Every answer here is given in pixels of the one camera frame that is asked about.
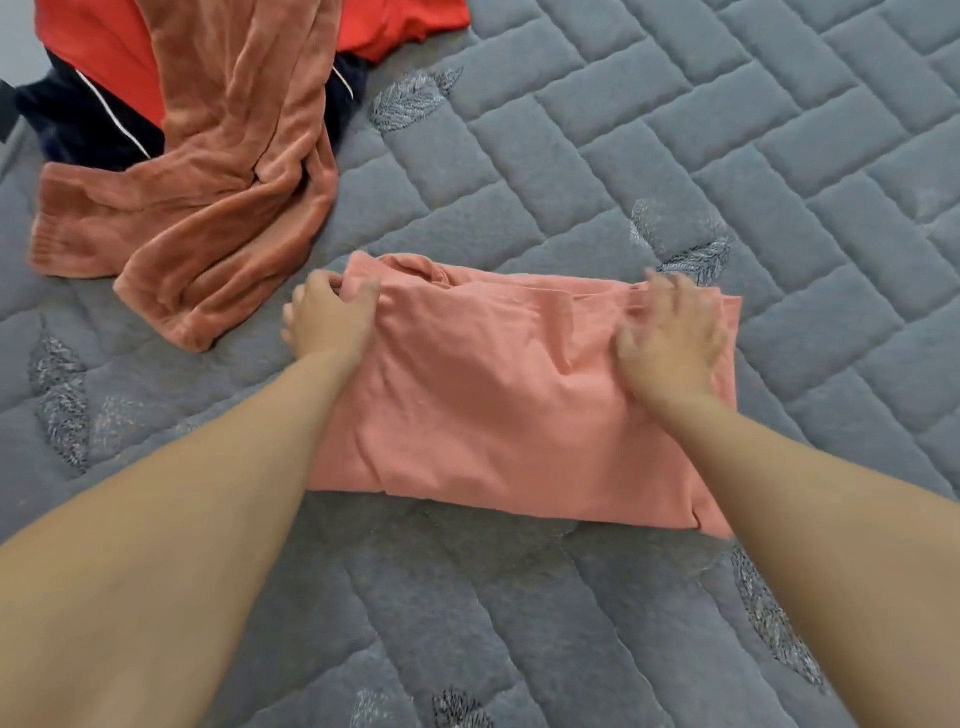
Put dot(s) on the person's left hand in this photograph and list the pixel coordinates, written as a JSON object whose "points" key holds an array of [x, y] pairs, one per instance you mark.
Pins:
{"points": [[330, 323]]}

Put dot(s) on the person's right hand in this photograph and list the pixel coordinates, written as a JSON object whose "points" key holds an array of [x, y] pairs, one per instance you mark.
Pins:
{"points": [[675, 353]]}

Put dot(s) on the brown velvet garment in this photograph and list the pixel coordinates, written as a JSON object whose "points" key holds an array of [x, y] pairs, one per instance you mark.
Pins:
{"points": [[240, 165]]}

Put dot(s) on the pink pajama shirt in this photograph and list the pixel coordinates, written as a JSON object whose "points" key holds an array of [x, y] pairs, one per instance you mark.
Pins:
{"points": [[495, 405]]}

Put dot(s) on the navy velvet pyjama top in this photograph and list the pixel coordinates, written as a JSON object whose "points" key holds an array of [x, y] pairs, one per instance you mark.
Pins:
{"points": [[75, 128]]}

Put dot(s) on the red garment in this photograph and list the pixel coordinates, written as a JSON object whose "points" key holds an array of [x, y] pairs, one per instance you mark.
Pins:
{"points": [[90, 45]]}

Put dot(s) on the person's left forearm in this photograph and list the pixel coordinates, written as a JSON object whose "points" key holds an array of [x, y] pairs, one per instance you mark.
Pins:
{"points": [[150, 570]]}

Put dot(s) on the person's right forearm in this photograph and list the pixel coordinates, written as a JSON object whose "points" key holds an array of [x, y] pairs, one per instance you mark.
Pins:
{"points": [[840, 555]]}

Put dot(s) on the grey quilted mattress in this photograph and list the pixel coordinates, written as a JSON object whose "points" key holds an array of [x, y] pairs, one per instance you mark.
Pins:
{"points": [[675, 120]]}

